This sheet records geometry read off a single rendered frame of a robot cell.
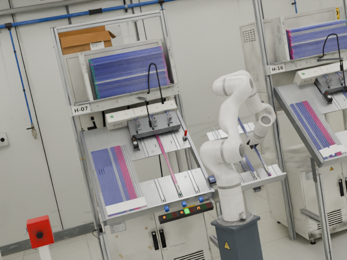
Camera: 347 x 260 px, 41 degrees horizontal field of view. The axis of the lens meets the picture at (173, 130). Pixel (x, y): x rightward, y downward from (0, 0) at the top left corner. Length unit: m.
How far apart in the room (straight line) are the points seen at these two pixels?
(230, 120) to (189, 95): 2.46
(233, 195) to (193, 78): 2.62
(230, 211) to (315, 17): 2.00
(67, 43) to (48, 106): 1.29
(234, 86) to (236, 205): 0.61
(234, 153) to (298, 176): 1.31
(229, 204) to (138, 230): 0.96
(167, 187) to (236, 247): 0.71
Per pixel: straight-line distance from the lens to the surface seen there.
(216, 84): 2.52
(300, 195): 3.57
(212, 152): 2.31
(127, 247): 3.19
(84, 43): 3.45
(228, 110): 2.40
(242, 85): 2.45
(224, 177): 2.33
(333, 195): 3.68
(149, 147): 3.08
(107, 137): 3.14
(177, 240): 3.25
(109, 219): 2.78
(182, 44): 4.80
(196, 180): 2.93
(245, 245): 2.43
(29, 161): 4.67
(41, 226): 2.90
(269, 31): 3.69
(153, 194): 2.87
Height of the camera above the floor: 1.58
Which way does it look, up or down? 9 degrees down
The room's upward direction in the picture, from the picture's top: 11 degrees counter-clockwise
